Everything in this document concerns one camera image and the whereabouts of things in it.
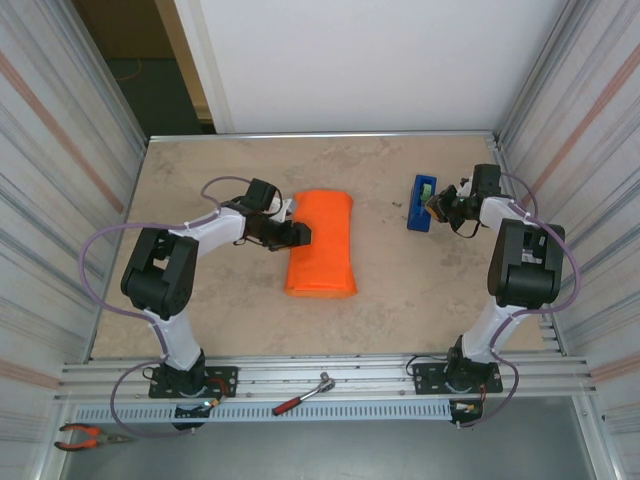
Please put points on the yellow power connector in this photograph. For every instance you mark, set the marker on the yellow power connector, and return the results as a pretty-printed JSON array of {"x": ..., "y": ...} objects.
[
  {"x": 470, "y": 408},
  {"x": 212, "y": 402}
]

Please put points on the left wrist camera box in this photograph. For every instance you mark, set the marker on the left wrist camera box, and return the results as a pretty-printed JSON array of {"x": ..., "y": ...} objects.
[{"x": 262, "y": 195}]

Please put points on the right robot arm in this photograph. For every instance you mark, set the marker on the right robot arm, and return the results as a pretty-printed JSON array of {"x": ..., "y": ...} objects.
[{"x": 525, "y": 270}]

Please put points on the brown wooden panel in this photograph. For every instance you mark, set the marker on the brown wooden panel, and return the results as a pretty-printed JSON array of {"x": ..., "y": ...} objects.
[{"x": 125, "y": 20}]

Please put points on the tan wooden door jamb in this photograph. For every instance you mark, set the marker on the tan wooden door jamb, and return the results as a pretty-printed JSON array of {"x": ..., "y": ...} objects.
[{"x": 185, "y": 60}]

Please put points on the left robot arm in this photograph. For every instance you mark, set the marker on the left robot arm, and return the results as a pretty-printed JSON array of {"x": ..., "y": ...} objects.
[{"x": 215, "y": 230}]

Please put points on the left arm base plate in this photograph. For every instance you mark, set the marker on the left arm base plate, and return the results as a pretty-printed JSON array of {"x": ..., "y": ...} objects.
[{"x": 225, "y": 375}]

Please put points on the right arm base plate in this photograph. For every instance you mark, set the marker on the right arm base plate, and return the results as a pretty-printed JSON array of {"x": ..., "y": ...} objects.
[{"x": 425, "y": 375}]

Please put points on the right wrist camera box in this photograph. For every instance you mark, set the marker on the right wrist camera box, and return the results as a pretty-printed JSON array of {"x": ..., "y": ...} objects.
[{"x": 485, "y": 180}]

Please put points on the aluminium mounting rail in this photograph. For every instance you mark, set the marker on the aluminium mounting rail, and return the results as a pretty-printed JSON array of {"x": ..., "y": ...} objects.
[{"x": 370, "y": 380}]

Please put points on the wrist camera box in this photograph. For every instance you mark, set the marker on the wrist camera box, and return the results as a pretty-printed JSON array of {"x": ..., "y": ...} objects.
[
  {"x": 262, "y": 195},
  {"x": 485, "y": 180}
]

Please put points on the aluminium corner post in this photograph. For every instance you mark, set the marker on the aluminium corner post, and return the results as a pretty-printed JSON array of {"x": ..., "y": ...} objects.
[
  {"x": 510, "y": 120},
  {"x": 135, "y": 125}
]

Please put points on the green tape roll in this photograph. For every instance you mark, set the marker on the green tape roll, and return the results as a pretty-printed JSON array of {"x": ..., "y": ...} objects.
[{"x": 426, "y": 190}]

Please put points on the aluminium table edge rail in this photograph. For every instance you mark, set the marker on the aluminium table edge rail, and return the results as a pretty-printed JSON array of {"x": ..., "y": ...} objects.
[{"x": 320, "y": 135}]

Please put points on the blue tape dispenser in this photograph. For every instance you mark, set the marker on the blue tape dispenser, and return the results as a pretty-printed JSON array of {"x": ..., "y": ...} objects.
[{"x": 419, "y": 217}]

